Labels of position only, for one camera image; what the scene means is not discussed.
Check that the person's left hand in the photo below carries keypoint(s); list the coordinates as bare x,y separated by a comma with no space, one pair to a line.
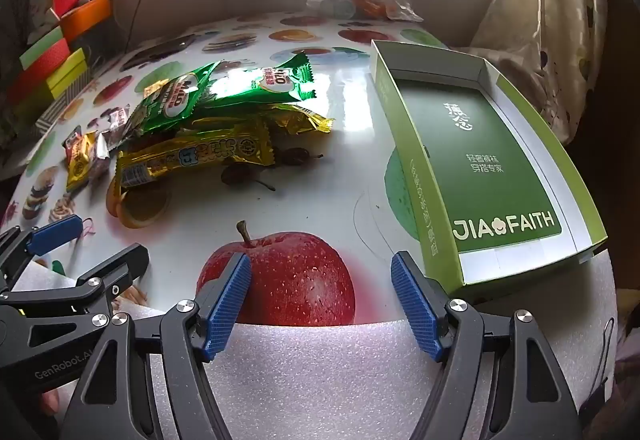
51,402

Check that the red textured box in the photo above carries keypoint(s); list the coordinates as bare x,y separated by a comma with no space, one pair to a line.
37,72

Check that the plain gold snack packet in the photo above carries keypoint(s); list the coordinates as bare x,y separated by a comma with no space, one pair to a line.
280,117

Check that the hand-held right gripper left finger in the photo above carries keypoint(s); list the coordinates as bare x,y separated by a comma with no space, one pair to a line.
227,305

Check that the yellow snack packet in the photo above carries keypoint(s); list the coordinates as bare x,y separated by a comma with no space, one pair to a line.
80,162

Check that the orange tangerine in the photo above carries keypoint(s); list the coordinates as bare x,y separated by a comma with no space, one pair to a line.
372,4

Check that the gold snack packet blue print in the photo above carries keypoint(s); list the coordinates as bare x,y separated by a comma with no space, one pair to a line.
200,154

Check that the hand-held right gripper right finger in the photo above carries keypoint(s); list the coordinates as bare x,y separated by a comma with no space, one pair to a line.
415,305

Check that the white foam sheet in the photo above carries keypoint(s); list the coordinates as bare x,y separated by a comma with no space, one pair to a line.
325,370

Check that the light green box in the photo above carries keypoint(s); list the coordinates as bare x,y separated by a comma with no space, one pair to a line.
42,47

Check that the black white striped box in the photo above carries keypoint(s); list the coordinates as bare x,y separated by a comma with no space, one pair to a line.
57,107

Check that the fruit print tablecloth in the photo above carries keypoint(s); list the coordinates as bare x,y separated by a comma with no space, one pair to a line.
320,190

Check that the cream patterned curtain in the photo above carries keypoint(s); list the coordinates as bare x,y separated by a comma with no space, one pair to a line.
545,29

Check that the green snack packet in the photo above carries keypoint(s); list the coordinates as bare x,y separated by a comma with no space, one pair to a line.
265,79
170,99

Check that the yellow-green box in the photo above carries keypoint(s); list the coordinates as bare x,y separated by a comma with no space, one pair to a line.
67,72

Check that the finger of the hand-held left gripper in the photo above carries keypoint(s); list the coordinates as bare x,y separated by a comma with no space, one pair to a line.
120,265
55,232

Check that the orange box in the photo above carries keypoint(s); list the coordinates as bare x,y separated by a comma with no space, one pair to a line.
87,17

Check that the green cardboard box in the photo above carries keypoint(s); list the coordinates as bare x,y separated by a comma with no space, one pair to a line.
475,159

